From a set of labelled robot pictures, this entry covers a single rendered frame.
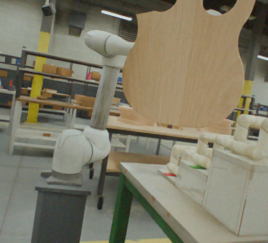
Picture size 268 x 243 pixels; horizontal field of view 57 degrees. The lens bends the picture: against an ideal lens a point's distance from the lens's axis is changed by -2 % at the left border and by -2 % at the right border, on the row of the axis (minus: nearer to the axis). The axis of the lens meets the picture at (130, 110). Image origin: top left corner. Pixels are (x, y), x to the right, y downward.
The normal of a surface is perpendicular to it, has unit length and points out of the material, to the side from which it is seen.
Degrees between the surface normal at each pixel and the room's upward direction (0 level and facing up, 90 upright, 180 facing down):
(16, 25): 90
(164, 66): 97
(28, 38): 90
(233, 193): 90
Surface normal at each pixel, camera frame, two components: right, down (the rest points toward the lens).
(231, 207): -0.93, -0.14
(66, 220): 0.20, 0.08
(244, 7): -0.36, 0.11
